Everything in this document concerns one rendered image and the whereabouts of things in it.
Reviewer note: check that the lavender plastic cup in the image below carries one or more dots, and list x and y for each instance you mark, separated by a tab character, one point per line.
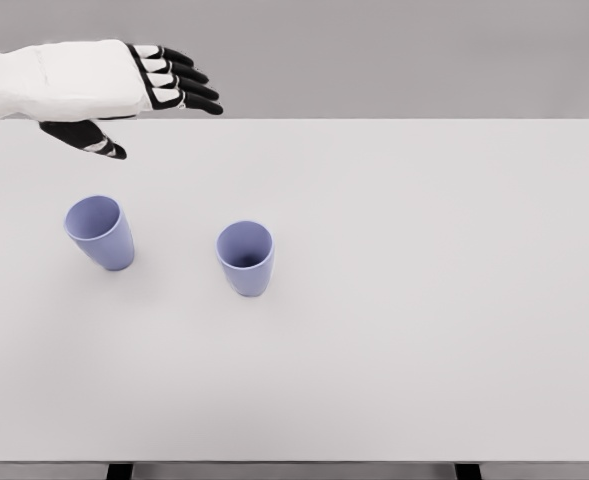
105	239
246	262

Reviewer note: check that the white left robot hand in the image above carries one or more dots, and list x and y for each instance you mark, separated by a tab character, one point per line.
84	82

